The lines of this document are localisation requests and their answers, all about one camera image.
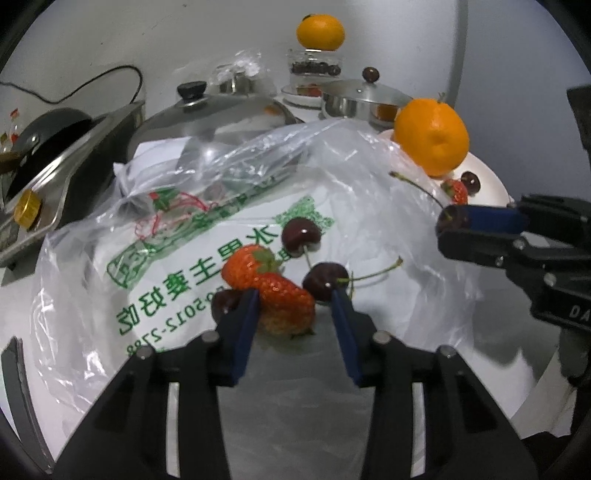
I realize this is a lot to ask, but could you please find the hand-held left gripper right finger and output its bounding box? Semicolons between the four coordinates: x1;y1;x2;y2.
330;290;539;480

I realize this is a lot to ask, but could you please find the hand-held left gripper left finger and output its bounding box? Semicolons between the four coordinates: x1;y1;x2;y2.
53;290;260;480

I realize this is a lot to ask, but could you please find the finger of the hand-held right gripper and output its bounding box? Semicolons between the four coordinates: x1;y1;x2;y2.
436;194;591;241
438;230;587;289

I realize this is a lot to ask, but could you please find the white plate with dark rim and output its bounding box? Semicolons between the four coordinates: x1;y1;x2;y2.
376;129;514;208

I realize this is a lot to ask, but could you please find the red strawberry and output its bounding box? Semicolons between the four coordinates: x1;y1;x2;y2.
441;179;469;205
222;244;282;291
256;272;317;335

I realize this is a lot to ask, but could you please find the clear printed plastic bag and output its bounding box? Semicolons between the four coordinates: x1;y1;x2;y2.
32;117;483;416

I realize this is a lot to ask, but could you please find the large orange with stem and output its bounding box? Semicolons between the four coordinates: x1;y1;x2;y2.
393;95;470;177

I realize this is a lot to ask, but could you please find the pile of small dark cherries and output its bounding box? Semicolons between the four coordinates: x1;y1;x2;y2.
291;61;342;77

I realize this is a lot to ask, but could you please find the clear plastic fruit box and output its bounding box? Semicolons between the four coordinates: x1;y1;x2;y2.
281;47;348;108

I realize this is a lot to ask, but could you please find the steel induction cooker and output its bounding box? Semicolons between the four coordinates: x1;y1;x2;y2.
0;100;147;284

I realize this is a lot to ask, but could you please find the round orange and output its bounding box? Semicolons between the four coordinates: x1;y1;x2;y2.
296;14;346;51

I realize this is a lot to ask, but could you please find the small steel cup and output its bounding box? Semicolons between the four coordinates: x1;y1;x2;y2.
217;69;262;95

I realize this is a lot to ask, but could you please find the crumpled clear plastic wrap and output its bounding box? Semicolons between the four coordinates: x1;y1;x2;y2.
205;48;278;100

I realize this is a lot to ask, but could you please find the long black power cable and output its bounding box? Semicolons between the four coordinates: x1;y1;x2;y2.
0;65;144;104

